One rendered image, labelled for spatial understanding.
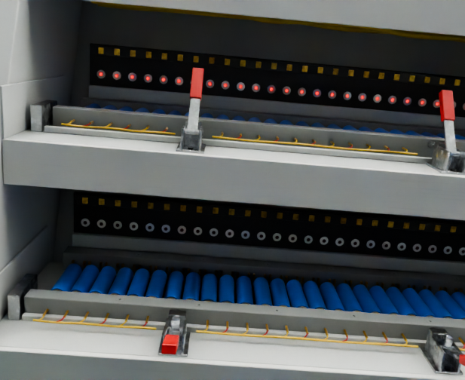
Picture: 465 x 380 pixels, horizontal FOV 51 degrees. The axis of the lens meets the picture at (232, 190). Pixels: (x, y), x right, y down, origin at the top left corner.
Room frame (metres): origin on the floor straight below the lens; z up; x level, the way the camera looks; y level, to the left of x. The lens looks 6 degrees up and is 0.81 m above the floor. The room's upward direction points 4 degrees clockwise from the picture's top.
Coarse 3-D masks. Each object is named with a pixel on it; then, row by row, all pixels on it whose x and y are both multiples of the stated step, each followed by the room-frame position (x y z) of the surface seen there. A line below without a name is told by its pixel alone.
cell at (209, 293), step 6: (204, 276) 0.60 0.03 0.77; (210, 276) 0.59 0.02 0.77; (204, 282) 0.58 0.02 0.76; (210, 282) 0.58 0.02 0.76; (216, 282) 0.59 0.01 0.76; (204, 288) 0.57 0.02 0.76; (210, 288) 0.56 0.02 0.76; (216, 288) 0.58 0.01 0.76; (204, 294) 0.55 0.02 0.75; (210, 294) 0.55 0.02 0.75; (216, 294) 0.56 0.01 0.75; (204, 300) 0.54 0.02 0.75; (210, 300) 0.54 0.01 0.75; (216, 300) 0.55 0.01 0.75
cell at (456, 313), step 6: (438, 294) 0.61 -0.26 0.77; (444, 294) 0.60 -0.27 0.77; (444, 300) 0.59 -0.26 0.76; (450, 300) 0.59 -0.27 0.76; (444, 306) 0.59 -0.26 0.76; (450, 306) 0.58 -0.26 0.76; (456, 306) 0.57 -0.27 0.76; (450, 312) 0.57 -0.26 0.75; (456, 312) 0.56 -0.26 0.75; (462, 312) 0.56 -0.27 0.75; (456, 318) 0.56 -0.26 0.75; (462, 318) 0.55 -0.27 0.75
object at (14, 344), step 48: (48, 240) 0.62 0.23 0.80; (96, 240) 0.63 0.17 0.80; (144, 240) 0.63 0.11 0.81; (0, 288) 0.49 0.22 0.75; (48, 288) 0.57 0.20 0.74; (0, 336) 0.48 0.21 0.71; (48, 336) 0.49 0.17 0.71; (96, 336) 0.49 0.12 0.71; (144, 336) 0.50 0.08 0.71; (192, 336) 0.51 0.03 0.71; (240, 336) 0.51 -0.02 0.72
